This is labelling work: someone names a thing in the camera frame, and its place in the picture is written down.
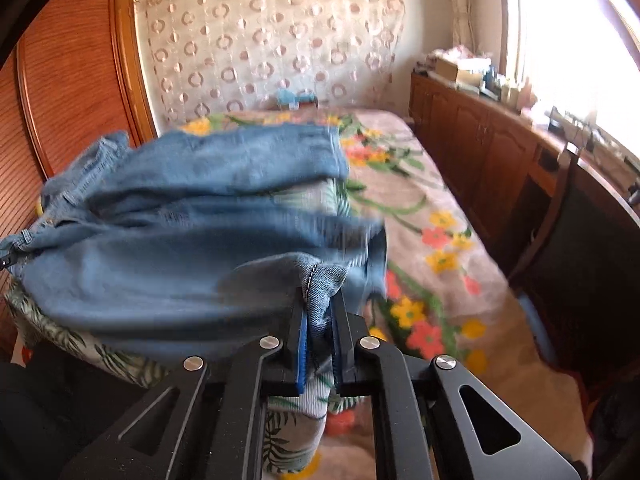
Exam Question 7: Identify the dark wooden chair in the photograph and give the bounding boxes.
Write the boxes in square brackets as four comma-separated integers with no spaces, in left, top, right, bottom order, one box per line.
[507,142,640,411]

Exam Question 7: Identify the person's black clothing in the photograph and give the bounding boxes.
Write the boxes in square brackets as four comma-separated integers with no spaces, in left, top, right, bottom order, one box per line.
[0,357,151,480]

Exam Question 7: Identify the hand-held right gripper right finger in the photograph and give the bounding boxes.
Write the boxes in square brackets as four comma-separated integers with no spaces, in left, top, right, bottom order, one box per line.
[327,290,581,480]

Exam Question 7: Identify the blue denim pants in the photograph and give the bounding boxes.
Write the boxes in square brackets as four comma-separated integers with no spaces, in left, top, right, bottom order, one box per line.
[0,122,388,386]

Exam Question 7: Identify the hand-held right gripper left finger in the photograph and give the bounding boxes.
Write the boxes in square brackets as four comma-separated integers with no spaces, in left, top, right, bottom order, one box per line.
[60,287,308,480]

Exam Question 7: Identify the floral blanket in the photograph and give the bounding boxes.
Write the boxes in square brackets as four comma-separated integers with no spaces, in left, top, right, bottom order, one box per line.
[180,107,593,480]

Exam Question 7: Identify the pink white plastic bag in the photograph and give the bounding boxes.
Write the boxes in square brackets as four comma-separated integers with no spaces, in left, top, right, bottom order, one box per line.
[432,44,493,62]

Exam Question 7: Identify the wooden wardrobe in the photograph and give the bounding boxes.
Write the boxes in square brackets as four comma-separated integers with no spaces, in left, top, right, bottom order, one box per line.
[0,0,158,361]

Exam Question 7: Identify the wooden sideboard cabinet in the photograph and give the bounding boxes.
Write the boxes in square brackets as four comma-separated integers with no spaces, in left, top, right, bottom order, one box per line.
[409,71,640,281]

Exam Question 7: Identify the bright window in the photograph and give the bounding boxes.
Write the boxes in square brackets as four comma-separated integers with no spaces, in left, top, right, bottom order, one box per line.
[505,0,640,161]

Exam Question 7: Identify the beige window curtain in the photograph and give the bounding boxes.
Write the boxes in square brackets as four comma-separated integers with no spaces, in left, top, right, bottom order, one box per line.
[440,0,481,56]

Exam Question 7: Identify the blue plastic bag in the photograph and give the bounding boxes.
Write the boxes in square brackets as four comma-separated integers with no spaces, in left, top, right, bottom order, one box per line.
[274,88,317,110]

